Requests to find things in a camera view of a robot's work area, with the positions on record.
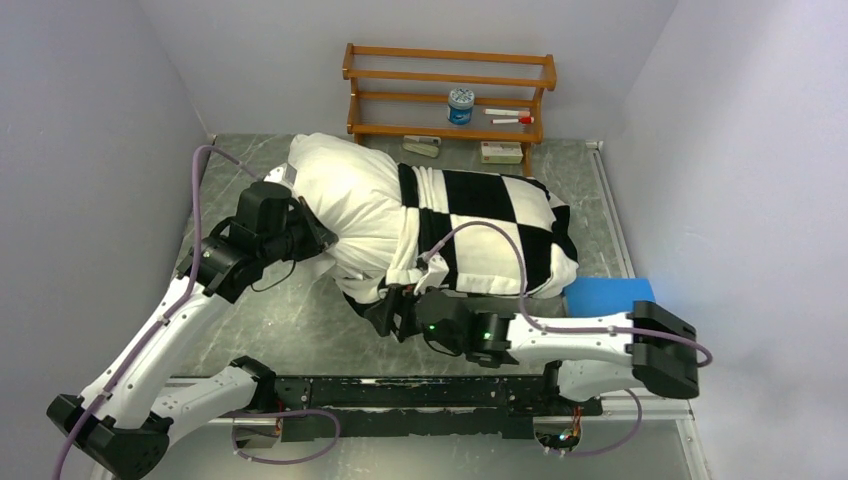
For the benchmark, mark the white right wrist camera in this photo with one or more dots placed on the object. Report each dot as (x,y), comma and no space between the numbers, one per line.
(434,272)

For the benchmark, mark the small white red box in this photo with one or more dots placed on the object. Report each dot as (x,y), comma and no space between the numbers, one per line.
(501,152)

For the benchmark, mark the wooden shelf rack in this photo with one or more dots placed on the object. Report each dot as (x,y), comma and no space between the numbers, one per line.
(398,91)

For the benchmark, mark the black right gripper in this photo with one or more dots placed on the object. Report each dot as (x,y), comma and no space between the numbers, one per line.
(399,298)

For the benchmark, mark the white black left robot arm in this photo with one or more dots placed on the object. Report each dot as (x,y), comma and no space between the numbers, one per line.
(125,420)

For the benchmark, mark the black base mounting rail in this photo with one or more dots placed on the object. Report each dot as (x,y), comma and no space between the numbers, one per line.
(359,407)

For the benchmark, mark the black white checkered pillowcase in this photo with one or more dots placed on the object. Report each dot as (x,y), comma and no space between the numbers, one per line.
(501,235)

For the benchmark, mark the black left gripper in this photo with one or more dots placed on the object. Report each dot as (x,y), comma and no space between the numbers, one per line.
(318,236)

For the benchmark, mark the blue white round jar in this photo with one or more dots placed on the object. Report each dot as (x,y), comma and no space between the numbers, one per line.
(460,102)

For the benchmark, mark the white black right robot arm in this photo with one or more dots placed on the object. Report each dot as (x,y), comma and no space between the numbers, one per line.
(645,347)

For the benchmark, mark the white marker pen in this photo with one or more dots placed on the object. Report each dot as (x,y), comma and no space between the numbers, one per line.
(507,112)

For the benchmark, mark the red capped marker pen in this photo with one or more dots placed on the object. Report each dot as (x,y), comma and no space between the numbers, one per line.
(526,120)

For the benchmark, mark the blue foam block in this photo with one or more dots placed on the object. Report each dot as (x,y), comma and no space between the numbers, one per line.
(595,296)

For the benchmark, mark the white pillow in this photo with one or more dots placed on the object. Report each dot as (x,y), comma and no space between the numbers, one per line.
(355,193)

